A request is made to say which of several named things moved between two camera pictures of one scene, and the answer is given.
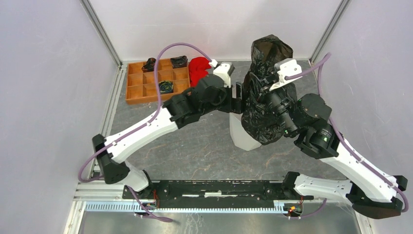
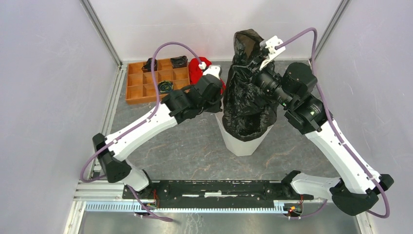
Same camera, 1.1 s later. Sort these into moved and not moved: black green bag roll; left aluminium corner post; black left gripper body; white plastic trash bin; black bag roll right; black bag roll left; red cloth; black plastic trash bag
Moved: black plastic trash bag; black left gripper body; white plastic trash bin
Not moved: left aluminium corner post; black bag roll left; black bag roll right; black green bag roll; red cloth
